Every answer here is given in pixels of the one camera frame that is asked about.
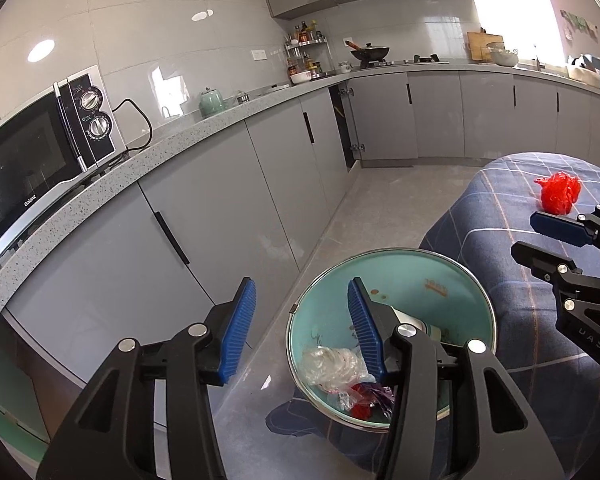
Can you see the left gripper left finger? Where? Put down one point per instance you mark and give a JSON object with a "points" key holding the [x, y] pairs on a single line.
{"points": [[109, 431]]}

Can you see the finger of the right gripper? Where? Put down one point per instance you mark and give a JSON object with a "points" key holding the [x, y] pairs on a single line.
{"points": [[561, 228], [552, 268]]}

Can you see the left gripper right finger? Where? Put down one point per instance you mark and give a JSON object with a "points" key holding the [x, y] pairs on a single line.
{"points": [[494, 434]]}

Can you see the red plastic bag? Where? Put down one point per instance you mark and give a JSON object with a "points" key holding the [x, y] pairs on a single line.
{"points": [[559, 192]]}

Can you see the purple foil wrapper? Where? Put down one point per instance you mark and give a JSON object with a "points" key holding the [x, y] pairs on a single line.
{"points": [[370, 401]]}

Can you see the blue plaid tablecloth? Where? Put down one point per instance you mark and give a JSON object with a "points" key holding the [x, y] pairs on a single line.
{"points": [[560, 381]]}

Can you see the grey lower cabinets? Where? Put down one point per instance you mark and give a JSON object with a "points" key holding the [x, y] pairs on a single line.
{"points": [[159, 240]]}

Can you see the white covered bowl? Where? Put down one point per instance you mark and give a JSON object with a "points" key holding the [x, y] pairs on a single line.
{"points": [[502, 56]]}

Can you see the wooden cutting board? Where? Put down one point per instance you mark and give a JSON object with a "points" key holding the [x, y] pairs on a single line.
{"points": [[478, 46]]}

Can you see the black wok with lid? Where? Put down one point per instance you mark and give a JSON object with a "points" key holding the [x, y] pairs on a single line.
{"points": [[367, 55]]}

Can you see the silver black microwave oven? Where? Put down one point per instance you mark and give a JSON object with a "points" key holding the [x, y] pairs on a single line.
{"points": [[51, 144]]}

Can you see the metal spice rack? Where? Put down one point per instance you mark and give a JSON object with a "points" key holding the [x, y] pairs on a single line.
{"points": [[308, 54]]}

